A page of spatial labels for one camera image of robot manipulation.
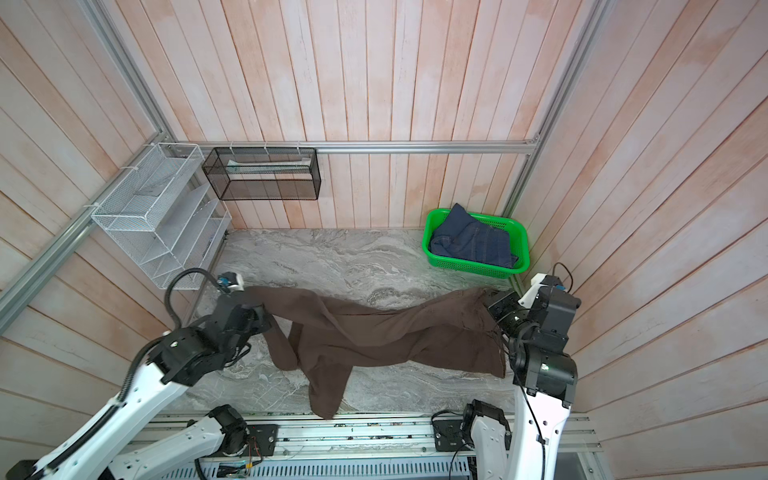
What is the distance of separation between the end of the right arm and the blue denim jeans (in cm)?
47

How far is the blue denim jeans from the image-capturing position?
1054mm

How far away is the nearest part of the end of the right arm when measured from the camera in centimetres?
47
